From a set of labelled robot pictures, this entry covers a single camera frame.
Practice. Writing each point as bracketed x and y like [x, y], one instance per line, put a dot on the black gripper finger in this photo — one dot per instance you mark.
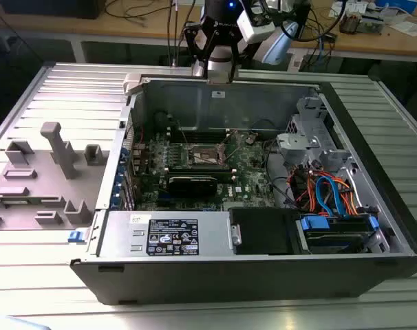
[234, 55]
[193, 31]

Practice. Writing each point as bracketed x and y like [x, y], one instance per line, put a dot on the silver CPU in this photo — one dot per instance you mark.
[218, 81]

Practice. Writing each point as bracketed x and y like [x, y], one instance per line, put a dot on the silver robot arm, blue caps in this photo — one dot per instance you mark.
[280, 44]

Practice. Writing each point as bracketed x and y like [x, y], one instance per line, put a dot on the black RAM slot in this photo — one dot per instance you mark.
[201, 130]
[225, 174]
[201, 138]

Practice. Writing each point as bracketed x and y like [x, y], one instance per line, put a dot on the CPU socket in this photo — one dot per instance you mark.
[201, 154]

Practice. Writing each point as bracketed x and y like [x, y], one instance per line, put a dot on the blue slot clip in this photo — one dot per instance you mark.
[124, 153]
[120, 178]
[118, 190]
[116, 202]

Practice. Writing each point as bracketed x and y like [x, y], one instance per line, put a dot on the black drive bay cover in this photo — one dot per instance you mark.
[263, 230]

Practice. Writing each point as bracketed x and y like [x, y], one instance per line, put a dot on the small white label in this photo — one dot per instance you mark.
[297, 63]

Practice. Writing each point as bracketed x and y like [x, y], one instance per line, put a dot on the black upright box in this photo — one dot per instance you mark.
[303, 17]

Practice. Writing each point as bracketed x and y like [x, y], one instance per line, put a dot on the round coin battery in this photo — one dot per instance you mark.
[250, 139]

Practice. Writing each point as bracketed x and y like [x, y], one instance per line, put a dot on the small black box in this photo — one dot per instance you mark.
[330, 38]

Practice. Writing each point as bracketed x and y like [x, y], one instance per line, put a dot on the silver metal drive cage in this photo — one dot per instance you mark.
[294, 148]

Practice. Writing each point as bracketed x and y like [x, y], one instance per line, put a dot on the green motherboard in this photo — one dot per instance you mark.
[249, 172]

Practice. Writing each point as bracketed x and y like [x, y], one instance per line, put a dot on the brown heat sink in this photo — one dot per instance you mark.
[349, 24]

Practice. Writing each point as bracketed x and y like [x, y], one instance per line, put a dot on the white printed card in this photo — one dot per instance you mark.
[346, 8]

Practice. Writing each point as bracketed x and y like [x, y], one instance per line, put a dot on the wooden desk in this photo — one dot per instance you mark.
[366, 43]

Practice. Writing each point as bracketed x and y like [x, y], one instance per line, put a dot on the black graphics card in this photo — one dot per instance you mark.
[191, 187]

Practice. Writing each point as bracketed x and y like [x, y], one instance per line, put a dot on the grey metal device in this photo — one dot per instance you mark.
[370, 24]

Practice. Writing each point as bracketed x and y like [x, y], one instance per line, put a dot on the large black box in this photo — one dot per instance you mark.
[50, 8]

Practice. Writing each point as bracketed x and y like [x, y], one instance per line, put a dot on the blue box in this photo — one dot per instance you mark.
[397, 4]

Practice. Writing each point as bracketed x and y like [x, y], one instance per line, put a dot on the white paper sheet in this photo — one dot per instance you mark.
[408, 27]

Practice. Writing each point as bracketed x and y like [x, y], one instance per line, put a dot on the hard disk in blue carrier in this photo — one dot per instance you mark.
[332, 237]

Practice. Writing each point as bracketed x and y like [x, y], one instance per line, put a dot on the silver power supply with label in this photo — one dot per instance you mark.
[119, 237]

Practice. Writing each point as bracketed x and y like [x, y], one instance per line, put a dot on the grey parts rack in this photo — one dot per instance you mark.
[40, 185]

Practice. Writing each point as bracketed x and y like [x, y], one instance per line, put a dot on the black open PC case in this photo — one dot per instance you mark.
[229, 282]

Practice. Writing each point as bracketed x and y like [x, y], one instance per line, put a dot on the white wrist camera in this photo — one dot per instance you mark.
[255, 32]

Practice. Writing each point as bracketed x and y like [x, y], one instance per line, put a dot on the silver metal bracket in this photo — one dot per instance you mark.
[236, 237]

